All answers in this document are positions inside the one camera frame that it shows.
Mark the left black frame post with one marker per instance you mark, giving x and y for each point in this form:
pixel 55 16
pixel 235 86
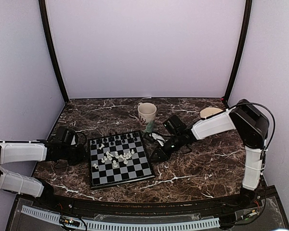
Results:
pixel 51 49

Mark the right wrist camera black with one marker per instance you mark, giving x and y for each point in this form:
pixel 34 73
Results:
pixel 174 125

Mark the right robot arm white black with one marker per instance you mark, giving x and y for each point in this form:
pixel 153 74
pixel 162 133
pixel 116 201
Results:
pixel 245 117

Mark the black front rail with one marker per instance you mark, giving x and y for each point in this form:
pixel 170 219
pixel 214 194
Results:
pixel 84 205

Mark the right black frame post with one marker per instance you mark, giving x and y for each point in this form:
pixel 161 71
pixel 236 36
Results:
pixel 239 50

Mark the white slotted cable duct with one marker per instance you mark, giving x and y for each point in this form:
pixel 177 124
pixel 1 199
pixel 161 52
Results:
pixel 119 223

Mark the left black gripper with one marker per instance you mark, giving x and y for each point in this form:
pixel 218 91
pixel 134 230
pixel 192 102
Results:
pixel 83 156

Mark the cream floral mug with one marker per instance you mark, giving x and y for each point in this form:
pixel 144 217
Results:
pixel 147 114

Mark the black grey chessboard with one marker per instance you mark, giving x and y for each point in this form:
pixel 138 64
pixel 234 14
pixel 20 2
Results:
pixel 131 167

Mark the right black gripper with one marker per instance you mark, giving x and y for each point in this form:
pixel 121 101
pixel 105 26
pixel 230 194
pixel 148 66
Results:
pixel 163 156

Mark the black frame post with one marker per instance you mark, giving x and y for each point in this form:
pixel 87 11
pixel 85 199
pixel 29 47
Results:
pixel 239 50
pixel 51 49

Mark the beige bowl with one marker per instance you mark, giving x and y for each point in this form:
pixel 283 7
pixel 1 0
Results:
pixel 209 111

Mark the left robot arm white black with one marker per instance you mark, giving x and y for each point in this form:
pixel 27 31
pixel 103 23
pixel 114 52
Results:
pixel 20 152

